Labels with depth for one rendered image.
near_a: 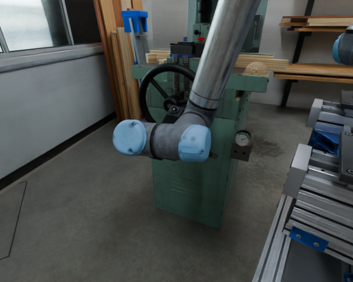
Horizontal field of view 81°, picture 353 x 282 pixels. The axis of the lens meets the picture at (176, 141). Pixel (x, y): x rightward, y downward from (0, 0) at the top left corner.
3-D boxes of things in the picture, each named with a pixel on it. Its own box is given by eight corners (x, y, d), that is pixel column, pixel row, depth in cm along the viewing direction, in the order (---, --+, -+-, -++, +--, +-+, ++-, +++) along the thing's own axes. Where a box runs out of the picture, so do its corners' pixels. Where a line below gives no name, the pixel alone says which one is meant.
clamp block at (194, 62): (165, 81, 83) (165, 57, 78) (179, 74, 93) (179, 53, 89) (201, 85, 77) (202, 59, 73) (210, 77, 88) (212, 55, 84)
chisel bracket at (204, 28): (191, 45, 93) (192, 23, 88) (201, 43, 104) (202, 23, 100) (208, 46, 90) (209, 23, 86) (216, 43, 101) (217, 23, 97)
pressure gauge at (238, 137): (232, 148, 88) (235, 131, 84) (234, 144, 91) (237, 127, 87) (247, 151, 85) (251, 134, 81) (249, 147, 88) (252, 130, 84)
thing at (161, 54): (149, 60, 110) (149, 50, 108) (152, 59, 112) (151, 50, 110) (270, 69, 90) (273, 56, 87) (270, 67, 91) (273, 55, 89)
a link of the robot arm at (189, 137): (214, 113, 45) (168, 111, 49) (202, 135, 36) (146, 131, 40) (214, 144, 49) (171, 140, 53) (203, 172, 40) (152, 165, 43)
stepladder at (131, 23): (144, 145, 211) (116, 10, 156) (153, 134, 231) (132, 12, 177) (158, 146, 205) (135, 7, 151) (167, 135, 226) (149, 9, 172)
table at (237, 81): (119, 83, 92) (117, 69, 89) (153, 70, 116) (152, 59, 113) (264, 100, 71) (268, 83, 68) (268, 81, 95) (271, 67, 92)
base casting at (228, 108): (146, 106, 104) (145, 88, 99) (187, 80, 149) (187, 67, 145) (237, 121, 88) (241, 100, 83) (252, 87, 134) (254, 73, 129)
